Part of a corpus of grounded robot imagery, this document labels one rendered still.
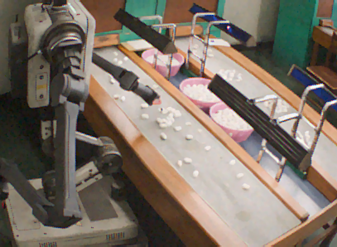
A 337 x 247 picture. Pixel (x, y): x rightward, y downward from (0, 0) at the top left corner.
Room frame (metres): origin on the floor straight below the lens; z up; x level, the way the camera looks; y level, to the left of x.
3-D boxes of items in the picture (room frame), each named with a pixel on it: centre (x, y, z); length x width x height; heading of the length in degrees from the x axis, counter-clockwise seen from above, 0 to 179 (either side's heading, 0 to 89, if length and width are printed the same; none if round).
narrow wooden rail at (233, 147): (1.92, -0.13, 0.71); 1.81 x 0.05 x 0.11; 36
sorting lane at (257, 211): (1.82, 0.01, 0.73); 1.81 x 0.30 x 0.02; 36
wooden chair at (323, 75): (3.56, -1.57, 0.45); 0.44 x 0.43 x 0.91; 35
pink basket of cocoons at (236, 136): (1.92, -0.33, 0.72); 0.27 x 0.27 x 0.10
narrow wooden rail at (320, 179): (2.11, -0.40, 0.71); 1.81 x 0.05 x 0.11; 36
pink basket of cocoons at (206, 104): (2.15, -0.17, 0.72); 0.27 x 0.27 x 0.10
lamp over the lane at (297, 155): (1.42, -0.35, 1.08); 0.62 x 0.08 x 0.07; 36
